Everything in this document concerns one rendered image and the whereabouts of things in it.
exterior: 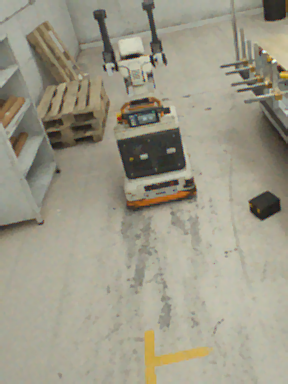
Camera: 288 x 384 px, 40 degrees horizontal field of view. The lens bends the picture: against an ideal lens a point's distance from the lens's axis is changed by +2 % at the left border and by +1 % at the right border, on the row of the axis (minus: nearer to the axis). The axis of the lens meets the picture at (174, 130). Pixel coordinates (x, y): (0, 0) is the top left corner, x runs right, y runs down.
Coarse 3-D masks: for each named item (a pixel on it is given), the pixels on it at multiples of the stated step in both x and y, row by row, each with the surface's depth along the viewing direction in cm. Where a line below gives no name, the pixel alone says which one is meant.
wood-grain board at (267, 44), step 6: (276, 36) 430; (282, 36) 426; (258, 42) 422; (264, 42) 419; (270, 42) 416; (276, 42) 412; (282, 42) 408; (264, 48) 402; (270, 48) 398; (276, 48) 395; (282, 48) 391; (270, 54) 382; (276, 54) 379; (282, 54) 376; (276, 60) 365; (282, 60) 361; (282, 66) 349
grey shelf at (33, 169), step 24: (0, 48) 374; (0, 72) 362; (0, 96) 395; (24, 96) 397; (24, 120) 408; (0, 144) 321; (24, 144) 393; (48, 144) 423; (0, 168) 330; (24, 168) 349; (48, 168) 421; (0, 192) 341; (24, 192) 343; (0, 216) 351; (24, 216) 354
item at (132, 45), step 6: (138, 36) 336; (120, 42) 335; (126, 42) 334; (132, 42) 334; (138, 42) 334; (120, 48) 333; (126, 48) 333; (132, 48) 332; (138, 48) 332; (120, 54) 333; (126, 54) 333; (144, 54) 342
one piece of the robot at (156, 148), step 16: (128, 128) 320; (144, 128) 322; (160, 128) 323; (176, 128) 326; (128, 144) 327; (144, 144) 328; (160, 144) 331; (176, 144) 331; (128, 160) 334; (144, 160) 335; (160, 160) 337; (176, 160) 338; (128, 176) 341; (144, 176) 345
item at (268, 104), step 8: (240, 64) 432; (240, 72) 418; (248, 72) 407; (256, 96) 368; (264, 104) 342; (272, 104) 331; (272, 112) 321; (280, 112) 315; (280, 120) 305; (280, 128) 306
